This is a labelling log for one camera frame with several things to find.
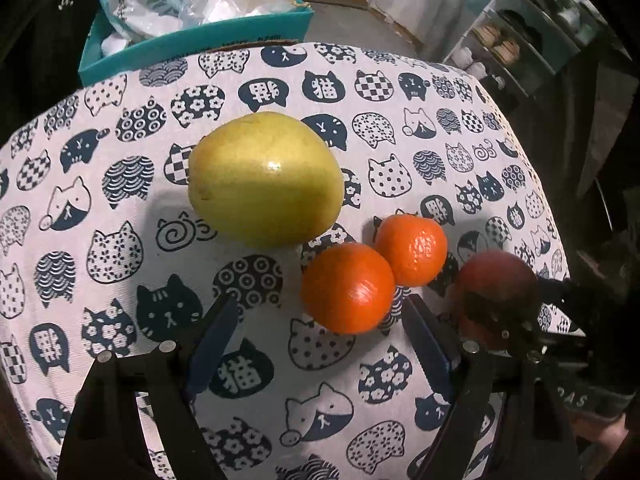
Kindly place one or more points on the teal box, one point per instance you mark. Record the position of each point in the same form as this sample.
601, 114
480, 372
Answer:
190, 47

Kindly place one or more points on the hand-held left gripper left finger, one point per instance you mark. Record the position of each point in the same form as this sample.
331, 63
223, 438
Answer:
210, 347

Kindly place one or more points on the cat print tablecloth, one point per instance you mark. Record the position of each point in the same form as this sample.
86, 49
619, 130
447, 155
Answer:
150, 220

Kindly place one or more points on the red apple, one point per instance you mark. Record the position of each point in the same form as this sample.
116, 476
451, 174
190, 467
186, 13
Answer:
492, 272

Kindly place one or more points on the group of assorted shoes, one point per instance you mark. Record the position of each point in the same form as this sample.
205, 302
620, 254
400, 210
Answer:
495, 42

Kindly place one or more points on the orange tangerine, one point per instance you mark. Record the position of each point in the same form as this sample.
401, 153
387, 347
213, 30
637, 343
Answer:
412, 249
347, 287

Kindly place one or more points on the yellow green pear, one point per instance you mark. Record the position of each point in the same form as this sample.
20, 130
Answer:
265, 180

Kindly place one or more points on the metal shoe rack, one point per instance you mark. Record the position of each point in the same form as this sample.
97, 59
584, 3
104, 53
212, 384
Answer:
530, 35

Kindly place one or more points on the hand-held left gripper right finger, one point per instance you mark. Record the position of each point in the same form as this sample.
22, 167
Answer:
425, 342

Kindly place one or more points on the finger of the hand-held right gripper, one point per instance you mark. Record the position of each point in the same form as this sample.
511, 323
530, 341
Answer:
562, 295
505, 317

